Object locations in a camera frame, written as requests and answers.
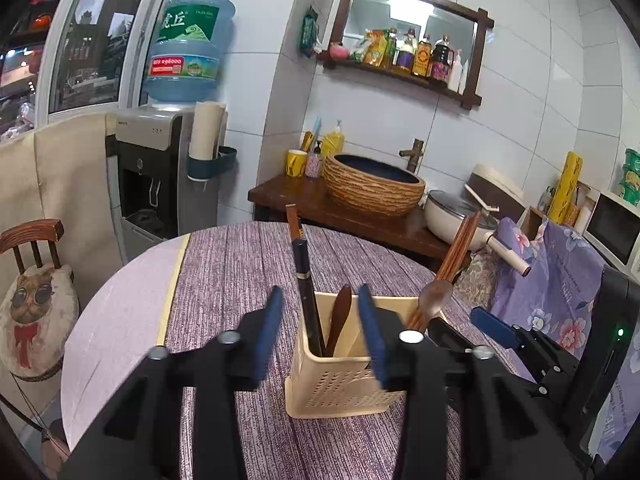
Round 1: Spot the white pan with lid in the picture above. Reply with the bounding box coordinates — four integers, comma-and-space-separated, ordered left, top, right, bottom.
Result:
424, 189, 533, 277

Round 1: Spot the brown wooden spoon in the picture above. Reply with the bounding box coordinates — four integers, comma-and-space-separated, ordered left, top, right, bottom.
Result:
324, 283, 353, 356

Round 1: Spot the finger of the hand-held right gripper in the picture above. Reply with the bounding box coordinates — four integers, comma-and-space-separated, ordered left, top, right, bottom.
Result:
469, 306, 567, 393
426, 316, 477, 355

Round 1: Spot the purple floral cloth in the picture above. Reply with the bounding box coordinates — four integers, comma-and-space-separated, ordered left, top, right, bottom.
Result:
490, 216, 640, 466

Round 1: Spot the white microwave oven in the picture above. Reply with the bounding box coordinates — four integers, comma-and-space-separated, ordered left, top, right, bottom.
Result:
582, 190, 640, 278

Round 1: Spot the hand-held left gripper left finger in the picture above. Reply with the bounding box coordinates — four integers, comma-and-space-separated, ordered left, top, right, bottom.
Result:
57, 286, 285, 480

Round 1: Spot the cat print cushion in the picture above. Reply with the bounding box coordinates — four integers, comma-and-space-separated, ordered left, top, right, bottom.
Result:
0, 262, 81, 383

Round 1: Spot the wooden wall shelf with mirror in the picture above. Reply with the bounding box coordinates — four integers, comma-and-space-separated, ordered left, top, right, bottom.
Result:
317, 0, 496, 110

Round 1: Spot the brown wooden chopstick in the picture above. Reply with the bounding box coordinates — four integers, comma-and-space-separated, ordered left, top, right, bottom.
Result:
447, 211, 483, 288
440, 213, 477, 283
407, 216, 471, 331

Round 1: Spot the white rice paddle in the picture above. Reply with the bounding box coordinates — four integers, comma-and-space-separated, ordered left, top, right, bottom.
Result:
464, 183, 501, 213

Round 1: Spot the yellow mug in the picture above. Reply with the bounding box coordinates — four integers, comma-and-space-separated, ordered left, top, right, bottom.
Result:
286, 149, 308, 178

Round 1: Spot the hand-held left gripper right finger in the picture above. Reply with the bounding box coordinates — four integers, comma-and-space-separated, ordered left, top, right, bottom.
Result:
357, 284, 586, 480

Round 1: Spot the yellow roll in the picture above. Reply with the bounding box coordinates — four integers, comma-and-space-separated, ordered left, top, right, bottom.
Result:
547, 151, 584, 226

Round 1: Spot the beige cloth cover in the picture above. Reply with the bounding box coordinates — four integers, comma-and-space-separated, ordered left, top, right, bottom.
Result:
0, 112, 123, 291

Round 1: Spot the brown patterned cloth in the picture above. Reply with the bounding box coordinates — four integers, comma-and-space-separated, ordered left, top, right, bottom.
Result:
452, 247, 501, 308

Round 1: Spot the dark wooden counter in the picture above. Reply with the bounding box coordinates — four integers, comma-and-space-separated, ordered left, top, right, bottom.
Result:
247, 174, 473, 271

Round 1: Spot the yellow soap bottle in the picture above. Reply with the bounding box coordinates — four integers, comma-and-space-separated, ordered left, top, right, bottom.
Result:
320, 120, 347, 158

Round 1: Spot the black chopstick with gold band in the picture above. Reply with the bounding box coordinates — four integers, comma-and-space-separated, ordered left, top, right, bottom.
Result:
291, 238, 324, 358

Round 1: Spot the blue water jug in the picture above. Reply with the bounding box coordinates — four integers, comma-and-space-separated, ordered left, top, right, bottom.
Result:
142, 0, 237, 106

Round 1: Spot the purple striped tablecloth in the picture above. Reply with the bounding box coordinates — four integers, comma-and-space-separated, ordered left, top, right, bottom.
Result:
162, 221, 536, 480

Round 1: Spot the bronze faucet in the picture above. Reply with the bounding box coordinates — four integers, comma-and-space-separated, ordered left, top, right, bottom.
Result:
399, 138, 425, 173

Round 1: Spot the teal plastic holder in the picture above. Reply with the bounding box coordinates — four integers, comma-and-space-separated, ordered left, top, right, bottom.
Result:
186, 146, 238, 182

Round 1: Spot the grey water dispenser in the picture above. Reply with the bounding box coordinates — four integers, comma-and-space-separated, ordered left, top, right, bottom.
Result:
105, 105, 228, 266

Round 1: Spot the row of condiment bottles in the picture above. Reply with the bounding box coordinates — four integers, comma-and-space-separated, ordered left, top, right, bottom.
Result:
385, 27, 471, 95

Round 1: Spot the woven basket sink basin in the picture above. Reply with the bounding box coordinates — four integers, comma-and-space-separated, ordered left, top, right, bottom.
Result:
322, 152, 427, 218

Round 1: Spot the beige perforated utensil holder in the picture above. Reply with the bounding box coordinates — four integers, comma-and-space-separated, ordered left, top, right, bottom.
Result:
285, 292, 448, 419

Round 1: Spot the green hanging packet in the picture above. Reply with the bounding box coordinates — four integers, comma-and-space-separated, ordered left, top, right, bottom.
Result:
299, 5, 321, 58

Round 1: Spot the wooden chair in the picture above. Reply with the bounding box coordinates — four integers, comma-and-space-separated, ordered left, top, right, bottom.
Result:
0, 218, 76, 311

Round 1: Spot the yellow food packet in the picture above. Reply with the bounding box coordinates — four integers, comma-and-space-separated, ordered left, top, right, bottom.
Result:
362, 30, 396, 68

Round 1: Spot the cream paper roll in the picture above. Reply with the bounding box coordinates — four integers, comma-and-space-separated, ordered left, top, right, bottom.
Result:
189, 101, 228, 181

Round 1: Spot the dark brown banded chopstick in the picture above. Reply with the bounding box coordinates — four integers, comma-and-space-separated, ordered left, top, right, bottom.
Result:
285, 203, 306, 241

